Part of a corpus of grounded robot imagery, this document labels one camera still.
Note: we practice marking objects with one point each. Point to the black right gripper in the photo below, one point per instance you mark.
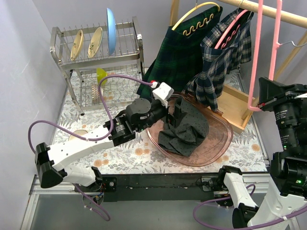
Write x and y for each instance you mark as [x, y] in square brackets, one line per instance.
[277, 96]

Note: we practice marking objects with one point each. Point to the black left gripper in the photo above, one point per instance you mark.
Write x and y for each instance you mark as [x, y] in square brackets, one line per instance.
[171, 114]

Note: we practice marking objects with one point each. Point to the grey dotted skirt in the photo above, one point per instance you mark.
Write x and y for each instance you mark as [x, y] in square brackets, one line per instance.
[192, 130]

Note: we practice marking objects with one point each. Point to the navy cream plaid skirt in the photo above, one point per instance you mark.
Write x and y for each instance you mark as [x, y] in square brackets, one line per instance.
[207, 85]

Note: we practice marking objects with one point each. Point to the pink wavy hanger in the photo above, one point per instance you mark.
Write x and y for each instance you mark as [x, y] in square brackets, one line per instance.
[237, 17]

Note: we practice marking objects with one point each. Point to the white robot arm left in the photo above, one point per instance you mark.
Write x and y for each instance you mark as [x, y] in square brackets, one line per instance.
[54, 163]

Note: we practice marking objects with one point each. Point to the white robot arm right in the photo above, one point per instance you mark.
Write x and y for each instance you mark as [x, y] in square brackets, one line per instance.
[287, 191]

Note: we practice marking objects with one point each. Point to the green tartan skirt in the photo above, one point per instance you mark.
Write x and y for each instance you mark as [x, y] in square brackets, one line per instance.
[180, 57]

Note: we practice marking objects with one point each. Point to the yellow hanger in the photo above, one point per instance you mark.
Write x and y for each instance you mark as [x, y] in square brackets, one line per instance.
[192, 16]

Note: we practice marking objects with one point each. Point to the wooden clothes rack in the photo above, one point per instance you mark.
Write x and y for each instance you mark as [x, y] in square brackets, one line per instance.
[237, 106]

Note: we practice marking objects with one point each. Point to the pink transparent tray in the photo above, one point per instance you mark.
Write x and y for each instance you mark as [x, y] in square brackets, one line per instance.
[212, 148]

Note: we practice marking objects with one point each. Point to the patterned cup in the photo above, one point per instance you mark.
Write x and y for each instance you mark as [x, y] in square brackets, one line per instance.
[95, 93]

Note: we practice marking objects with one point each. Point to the yellow-green bowl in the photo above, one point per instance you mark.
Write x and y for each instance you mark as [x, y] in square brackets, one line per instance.
[100, 74]

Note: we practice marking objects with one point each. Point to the floral table mat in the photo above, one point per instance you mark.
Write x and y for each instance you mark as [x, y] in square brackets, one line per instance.
[141, 156]

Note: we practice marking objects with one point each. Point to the steel dish rack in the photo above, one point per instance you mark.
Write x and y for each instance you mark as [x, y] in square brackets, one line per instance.
[84, 59]

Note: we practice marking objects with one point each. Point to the cream plate right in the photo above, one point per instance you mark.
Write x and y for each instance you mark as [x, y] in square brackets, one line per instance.
[95, 42]

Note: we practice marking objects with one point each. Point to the cream plate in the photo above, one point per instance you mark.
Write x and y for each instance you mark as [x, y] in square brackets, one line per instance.
[77, 45]
[95, 42]

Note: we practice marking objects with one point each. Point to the blue plate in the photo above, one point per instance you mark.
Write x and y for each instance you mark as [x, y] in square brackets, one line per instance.
[111, 30]

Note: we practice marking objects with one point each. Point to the cream plate left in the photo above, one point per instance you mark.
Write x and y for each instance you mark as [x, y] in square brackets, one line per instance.
[77, 45]

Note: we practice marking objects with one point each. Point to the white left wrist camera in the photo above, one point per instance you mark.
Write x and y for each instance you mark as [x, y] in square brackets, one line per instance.
[162, 92]

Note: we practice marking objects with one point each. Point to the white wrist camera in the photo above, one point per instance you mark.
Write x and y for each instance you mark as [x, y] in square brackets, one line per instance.
[162, 92]
[304, 95]

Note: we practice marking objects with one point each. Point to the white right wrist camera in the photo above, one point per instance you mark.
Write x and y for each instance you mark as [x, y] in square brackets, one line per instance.
[304, 95]

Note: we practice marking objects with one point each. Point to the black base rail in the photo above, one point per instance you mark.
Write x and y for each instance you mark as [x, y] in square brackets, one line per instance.
[156, 187]

